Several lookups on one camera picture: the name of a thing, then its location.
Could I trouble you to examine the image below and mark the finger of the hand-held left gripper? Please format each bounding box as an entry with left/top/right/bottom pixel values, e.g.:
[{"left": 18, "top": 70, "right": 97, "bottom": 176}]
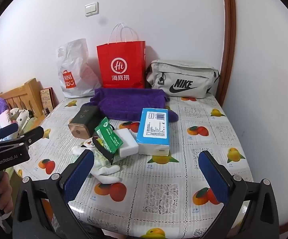
[
  {"left": 0, "top": 126, "right": 45, "bottom": 150},
  {"left": 0, "top": 122, "right": 19, "bottom": 142}
]

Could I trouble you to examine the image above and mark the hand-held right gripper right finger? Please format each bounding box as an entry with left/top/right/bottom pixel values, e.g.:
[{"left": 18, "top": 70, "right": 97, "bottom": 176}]
[{"left": 198, "top": 150, "right": 280, "bottom": 239}]

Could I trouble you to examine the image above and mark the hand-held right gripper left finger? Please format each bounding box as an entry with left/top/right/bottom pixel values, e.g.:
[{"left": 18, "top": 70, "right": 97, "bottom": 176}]
[{"left": 14, "top": 149, "right": 96, "bottom": 239}]

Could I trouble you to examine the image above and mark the white glove with green cuff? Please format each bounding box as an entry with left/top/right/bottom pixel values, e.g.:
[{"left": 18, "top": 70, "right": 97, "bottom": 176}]
[{"left": 71, "top": 143, "right": 121, "bottom": 183}]

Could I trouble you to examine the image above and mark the blue white tissue pack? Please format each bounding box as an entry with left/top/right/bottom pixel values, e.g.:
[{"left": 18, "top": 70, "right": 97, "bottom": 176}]
[{"left": 136, "top": 108, "right": 171, "bottom": 156}]

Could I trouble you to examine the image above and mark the spotted white pillow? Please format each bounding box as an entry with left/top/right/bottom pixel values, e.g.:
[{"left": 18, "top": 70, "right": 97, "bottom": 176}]
[{"left": 9, "top": 108, "right": 35, "bottom": 131}]

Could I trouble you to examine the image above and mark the fruit print tablecloth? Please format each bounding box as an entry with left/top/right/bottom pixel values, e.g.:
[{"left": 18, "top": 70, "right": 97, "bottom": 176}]
[{"left": 12, "top": 96, "right": 255, "bottom": 239}]

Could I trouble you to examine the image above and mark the dark green gold tin box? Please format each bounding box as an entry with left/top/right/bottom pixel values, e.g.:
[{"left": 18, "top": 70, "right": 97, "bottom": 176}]
[{"left": 68, "top": 105, "right": 102, "bottom": 138}]

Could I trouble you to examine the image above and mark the white plastic shopping bag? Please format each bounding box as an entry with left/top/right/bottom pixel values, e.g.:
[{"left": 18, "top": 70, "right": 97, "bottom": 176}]
[{"left": 56, "top": 38, "right": 102, "bottom": 99}]

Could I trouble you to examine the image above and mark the purple towel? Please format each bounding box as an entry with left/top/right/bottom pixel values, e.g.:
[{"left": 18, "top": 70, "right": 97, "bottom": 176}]
[{"left": 82, "top": 88, "right": 179, "bottom": 123}]

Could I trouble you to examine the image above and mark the grey waist bag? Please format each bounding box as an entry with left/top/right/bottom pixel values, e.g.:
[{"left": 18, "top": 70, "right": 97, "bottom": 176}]
[{"left": 144, "top": 60, "right": 220, "bottom": 99}]

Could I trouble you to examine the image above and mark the red paper shopping bag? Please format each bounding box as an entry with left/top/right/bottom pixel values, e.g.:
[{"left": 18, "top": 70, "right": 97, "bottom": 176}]
[{"left": 96, "top": 23, "right": 146, "bottom": 89}]

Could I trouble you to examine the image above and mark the white wall light switch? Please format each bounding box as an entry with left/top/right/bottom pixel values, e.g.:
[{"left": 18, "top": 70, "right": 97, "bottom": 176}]
[{"left": 85, "top": 2, "right": 99, "bottom": 17}]

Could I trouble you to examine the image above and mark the brown wooden door frame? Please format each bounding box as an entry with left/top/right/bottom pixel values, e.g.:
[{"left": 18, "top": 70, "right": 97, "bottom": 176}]
[{"left": 215, "top": 0, "right": 236, "bottom": 106}]

